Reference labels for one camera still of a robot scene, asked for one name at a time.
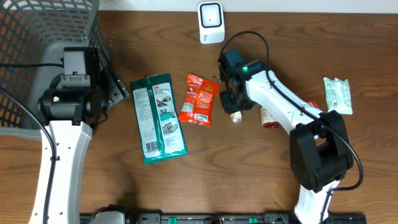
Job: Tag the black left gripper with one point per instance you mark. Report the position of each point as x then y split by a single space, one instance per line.
119 90

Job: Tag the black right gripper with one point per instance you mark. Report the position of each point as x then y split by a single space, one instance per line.
229 106

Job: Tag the small orange box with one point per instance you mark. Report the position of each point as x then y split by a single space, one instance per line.
236 117

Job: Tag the orange red snack bag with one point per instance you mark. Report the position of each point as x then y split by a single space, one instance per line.
198 103

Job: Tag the green lid jar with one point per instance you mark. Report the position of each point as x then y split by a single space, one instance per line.
267 120

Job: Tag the green 3M cloth package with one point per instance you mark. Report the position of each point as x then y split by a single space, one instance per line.
160 131

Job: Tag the red stick packet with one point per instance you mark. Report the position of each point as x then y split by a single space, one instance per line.
312 103

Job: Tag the light teal wipes packet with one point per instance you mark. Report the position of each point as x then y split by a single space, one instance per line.
338 95

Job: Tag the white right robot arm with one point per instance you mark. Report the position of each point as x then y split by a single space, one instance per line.
320 153

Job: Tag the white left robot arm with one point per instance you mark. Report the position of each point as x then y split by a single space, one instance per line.
69 107

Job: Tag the white barcode scanner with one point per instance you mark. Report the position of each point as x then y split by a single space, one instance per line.
211 22

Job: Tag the grey plastic mesh basket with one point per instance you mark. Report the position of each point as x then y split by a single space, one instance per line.
34 34

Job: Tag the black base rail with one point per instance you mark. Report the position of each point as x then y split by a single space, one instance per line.
116 214

